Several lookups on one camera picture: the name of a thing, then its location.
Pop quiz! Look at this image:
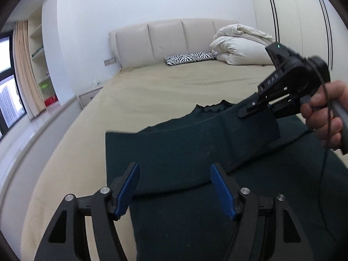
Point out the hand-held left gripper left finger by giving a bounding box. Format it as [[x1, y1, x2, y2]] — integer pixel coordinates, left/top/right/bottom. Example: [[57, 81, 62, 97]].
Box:
[[34, 162, 141, 261]]

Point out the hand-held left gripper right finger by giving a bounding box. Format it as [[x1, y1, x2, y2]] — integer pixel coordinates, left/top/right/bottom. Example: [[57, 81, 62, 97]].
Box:
[[210, 162, 316, 261]]

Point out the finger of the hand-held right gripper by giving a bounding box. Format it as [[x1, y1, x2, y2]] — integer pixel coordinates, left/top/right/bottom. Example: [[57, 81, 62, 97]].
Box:
[[239, 92, 272, 119]]

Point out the dark green sweater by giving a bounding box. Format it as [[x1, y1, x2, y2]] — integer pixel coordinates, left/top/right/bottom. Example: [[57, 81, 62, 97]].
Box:
[[105, 100, 348, 261]]

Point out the person's right hand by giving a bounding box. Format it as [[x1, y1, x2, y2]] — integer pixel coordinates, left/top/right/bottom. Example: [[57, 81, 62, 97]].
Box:
[[300, 80, 348, 150]]

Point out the white wardrobe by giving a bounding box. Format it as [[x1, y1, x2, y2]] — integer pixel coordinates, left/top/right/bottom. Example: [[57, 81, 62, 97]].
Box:
[[247, 0, 348, 71]]

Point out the folded white duvet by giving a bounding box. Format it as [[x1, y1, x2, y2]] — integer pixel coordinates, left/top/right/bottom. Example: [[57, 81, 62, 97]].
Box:
[[210, 24, 276, 66]]

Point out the zebra print pillow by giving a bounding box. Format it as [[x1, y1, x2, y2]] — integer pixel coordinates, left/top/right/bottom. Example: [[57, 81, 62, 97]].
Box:
[[164, 52, 218, 66]]

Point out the bed with beige sheet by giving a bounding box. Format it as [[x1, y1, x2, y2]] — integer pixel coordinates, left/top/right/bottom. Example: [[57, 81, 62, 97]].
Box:
[[20, 60, 348, 261]]

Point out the white nightstand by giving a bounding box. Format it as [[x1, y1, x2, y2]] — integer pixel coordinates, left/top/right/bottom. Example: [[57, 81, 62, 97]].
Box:
[[78, 85, 104, 109]]

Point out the beige padded headboard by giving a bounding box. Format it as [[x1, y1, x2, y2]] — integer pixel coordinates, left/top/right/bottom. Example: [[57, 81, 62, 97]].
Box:
[[109, 18, 240, 70]]

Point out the black framed window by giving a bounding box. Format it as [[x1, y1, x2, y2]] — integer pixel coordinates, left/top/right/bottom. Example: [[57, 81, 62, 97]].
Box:
[[0, 31, 28, 139]]

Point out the beige curtain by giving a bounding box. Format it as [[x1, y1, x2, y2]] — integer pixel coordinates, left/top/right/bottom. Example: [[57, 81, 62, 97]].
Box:
[[13, 20, 45, 119]]

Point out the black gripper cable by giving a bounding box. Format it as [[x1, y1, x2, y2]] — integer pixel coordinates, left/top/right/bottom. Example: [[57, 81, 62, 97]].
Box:
[[310, 57, 348, 248]]

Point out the white wall shelf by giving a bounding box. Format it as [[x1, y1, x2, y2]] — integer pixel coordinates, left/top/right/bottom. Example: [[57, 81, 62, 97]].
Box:
[[27, 13, 59, 109]]

